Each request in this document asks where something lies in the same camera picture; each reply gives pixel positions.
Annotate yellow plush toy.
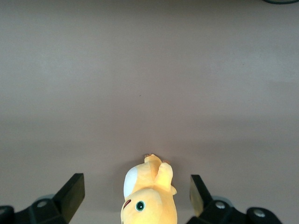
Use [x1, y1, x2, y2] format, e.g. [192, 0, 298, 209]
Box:
[120, 153, 178, 224]

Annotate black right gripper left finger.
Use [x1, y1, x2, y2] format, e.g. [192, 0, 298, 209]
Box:
[0, 173, 85, 224]

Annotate black looped cable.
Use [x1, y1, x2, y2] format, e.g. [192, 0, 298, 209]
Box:
[262, 0, 299, 5]

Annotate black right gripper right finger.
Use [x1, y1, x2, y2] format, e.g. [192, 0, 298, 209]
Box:
[187, 174, 281, 224]

